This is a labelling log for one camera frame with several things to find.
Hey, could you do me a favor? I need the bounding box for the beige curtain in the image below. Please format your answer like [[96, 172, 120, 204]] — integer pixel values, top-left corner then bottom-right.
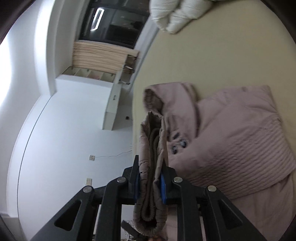
[[72, 40, 140, 75]]

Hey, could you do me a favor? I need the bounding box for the thin white cable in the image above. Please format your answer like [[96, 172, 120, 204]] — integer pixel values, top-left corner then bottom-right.
[[95, 150, 132, 158]]

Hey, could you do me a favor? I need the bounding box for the white shelf unit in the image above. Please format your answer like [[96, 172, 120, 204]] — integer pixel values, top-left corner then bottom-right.
[[62, 65, 117, 82]]

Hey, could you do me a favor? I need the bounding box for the pink puffer jacket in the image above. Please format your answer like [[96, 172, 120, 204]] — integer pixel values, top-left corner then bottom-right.
[[133, 82, 296, 241]]

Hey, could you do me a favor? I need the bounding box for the chair with metal legs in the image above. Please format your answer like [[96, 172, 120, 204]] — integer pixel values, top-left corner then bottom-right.
[[118, 55, 140, 85]]

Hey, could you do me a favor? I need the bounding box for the white wall desk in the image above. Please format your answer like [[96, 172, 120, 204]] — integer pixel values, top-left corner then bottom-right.
[[102, 82, 122, 131]]

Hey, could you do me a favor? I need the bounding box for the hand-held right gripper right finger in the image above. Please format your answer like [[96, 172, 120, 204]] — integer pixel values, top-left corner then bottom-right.
[[160, 160, 266, 241]]

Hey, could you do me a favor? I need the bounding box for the white duvet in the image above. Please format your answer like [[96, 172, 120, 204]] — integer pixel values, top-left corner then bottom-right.
[[149, 0, 213, 35]]

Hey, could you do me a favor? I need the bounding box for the bed with olive sheet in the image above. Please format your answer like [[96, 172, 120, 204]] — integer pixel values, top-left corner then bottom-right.
[[131, 0, 296, 179]]

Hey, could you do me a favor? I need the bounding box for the black mesh basket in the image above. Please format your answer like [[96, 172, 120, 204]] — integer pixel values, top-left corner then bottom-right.
[[121, 220, 141, 241]]

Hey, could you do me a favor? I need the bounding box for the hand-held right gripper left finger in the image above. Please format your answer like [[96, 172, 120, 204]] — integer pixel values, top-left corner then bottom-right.
[[30, 155, 140, 241]]

